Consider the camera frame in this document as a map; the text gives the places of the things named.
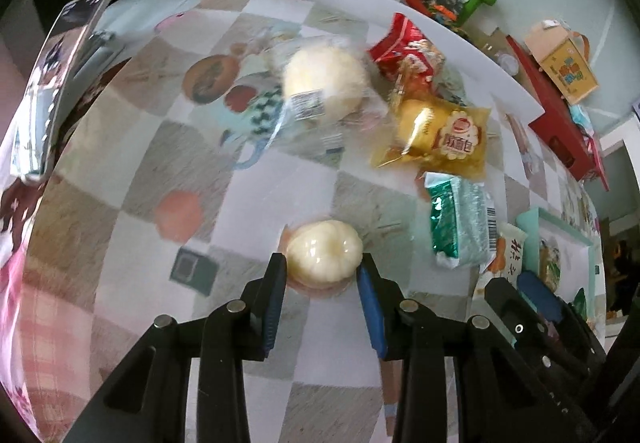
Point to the mint green snack packet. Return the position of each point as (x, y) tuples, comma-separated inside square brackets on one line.
[(460, 223)]

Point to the open brown cardboard box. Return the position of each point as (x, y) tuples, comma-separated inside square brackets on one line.
[(492, 40)]

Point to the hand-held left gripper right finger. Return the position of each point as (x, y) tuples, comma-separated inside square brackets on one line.
[(372, 318)]

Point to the yellow handbag shaped box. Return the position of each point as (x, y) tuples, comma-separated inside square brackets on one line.
[(567, 65)]

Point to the yellow bread packet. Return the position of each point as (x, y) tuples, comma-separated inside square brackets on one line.
[(440, 135)]

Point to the large red gift box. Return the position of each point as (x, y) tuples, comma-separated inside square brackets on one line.
[(555, 120)]

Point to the white orange print snack packet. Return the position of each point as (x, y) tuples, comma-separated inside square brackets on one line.
[(505, 255)]

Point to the pile of colourful toys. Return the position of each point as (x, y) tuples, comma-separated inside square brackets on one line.
[(435, 3)]

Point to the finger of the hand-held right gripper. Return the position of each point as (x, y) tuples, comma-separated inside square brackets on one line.
[(515, 318), (537, 295)]

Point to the teal rimmed white tray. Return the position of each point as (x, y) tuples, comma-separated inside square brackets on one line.
[(572, 243)]

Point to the dark green snack packet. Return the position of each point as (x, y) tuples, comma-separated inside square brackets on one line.
[(580, 300)]

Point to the pale pumpkin shaped bun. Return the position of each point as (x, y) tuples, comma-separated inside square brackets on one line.
[(325, 255)]

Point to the red snack packet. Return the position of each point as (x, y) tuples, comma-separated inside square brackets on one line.
[(407, 48)]

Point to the clear bagged round bun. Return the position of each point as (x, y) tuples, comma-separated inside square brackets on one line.
[(322, 78)]

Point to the wet wipes pack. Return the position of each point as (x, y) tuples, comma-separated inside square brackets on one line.
[(580, 117)]

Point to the smartphone on stand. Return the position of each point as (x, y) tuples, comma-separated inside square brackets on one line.
[(55, 88)]

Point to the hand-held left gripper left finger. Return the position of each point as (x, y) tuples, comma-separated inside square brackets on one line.
[(275, 303)]

